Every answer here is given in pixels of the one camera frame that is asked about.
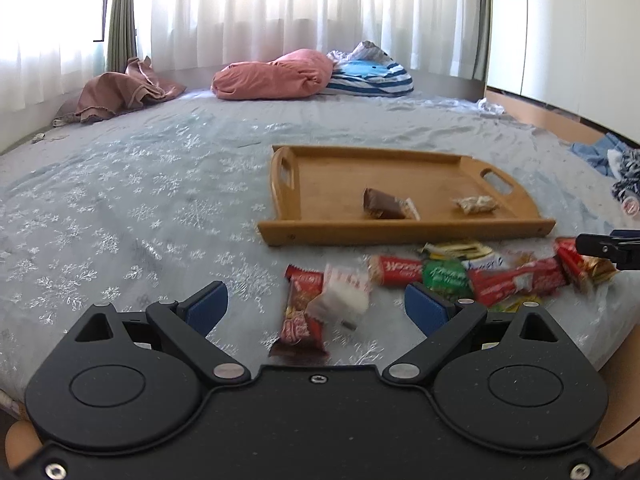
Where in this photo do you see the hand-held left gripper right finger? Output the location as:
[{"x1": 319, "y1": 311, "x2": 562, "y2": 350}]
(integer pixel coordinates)
[{"x1": 382, "y1": 282, "x2": 571, "y2": 386}]

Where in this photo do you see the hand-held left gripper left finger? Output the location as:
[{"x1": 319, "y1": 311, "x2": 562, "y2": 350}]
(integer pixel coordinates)
[{"x1": 67, "y1": 281, "x2": 251, "y2": 387}]

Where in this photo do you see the red peanut bag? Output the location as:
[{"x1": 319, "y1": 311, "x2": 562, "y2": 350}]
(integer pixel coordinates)
[{"x1": 554, "y1": 237, "x2": 619, "y2": 294}]

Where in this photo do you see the green snack packet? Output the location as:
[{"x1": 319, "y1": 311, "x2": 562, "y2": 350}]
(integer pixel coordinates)
[{"x1": 421, "y1": 258, "x2": 474, "y2": 302}]

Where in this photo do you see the red biscuit packet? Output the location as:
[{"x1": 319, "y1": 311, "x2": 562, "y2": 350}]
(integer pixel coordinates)
[{"x1": 368, "y1": 254, "x2": 427, "y2": 289}]

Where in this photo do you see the gold snack packet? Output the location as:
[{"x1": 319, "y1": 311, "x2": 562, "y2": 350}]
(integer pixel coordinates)
[{"x1": 419, "y1": 240, "x2": 497, "y2": 262}]

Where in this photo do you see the white blue-print snack packet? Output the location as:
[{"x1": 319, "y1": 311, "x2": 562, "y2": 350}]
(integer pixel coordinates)
[{"x1": 460, "y1": 254, "x2": 512, "y2": 272}]

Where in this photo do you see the white clear snack packet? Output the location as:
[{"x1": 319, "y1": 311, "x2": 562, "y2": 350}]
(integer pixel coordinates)
[{"x1": 306, "y1": 263, "x2": 374, "y2": 332}]

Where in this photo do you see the red pink bar packet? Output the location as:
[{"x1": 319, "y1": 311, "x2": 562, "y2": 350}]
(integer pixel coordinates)
[{"x1": 469, "y1": 256, "x2": 572, "y2": 307}]

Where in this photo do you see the dark red wafer packet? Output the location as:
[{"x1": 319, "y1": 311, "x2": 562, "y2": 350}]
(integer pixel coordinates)
[{"x1": 270, "y1": 265, "x2": 331, "y2": 357}]

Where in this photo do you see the brown chocolate bar packet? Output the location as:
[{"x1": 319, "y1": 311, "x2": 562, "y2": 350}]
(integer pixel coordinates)
[{"x1": 363, "y1": 188, "x2": 420, "y2": 221}]

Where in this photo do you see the small beige cracker packet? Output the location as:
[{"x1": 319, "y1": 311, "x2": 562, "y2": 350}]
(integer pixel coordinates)
[{"x1": 452, "y1": 195, "x2": 499, "y2": 216}]

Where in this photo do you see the wooden tray with handles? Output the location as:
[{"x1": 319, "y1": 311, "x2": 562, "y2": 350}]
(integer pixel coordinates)
[{"x1": 256, "y1": 145, "x2": 557, "y2": 247}]

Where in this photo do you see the dark patterned cloth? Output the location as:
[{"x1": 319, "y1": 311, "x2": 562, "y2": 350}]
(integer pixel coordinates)
[{"x1": 606, "y1": 147, "x2": 640, "y2": 206}]

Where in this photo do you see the blue cloth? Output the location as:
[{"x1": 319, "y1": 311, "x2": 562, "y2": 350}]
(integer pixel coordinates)
[{"x1": 570, "y1": 132, "x2": 629, "y2": 179}]

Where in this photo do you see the yellow snack packet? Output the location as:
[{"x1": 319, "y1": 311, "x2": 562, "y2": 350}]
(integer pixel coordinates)
[{"x1": 491, "y1": 295, "x2": 544, "y2": 314}]

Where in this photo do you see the white wardrobe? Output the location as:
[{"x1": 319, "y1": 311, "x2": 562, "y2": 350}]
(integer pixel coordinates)
[{"x1": 486, "y1": 0, "x2": 640, "y2": 134}]

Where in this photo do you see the brown crumpled cloth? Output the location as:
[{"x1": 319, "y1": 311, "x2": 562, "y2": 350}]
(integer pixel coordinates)
[{"x1": 52, "y1": 56, "x2": 187, "y2": 126}]

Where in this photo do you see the blue striped plush pillow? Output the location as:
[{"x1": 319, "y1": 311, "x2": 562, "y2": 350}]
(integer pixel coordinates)
[{"x1": 325, "y1": 57, "x2": 416, "y2": 97}]

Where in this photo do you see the pink pillow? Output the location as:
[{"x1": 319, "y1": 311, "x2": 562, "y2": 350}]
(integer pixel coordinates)
[{"x1": 211, "y1": 49, "x2": 335, "y2": 101}]

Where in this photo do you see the green curtain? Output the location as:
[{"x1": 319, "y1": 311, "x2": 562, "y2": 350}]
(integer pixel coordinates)
[
  {"x1": 106, "y1": 0, "x2": 139, "y2": 74},
  {"x1": 475, "y1": 0, "x2": 494, "y2": 82}
]

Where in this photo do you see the white patterned cloth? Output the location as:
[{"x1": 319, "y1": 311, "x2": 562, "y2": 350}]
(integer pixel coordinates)
[{"x1": 327, "y1": 41, "x2": 390, "y2": 65}]

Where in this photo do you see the white sheer curtain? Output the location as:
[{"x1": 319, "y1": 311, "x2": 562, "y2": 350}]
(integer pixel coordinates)
[{"x1": 0, "y1": 0, "x2": 493, "y2": 111}]

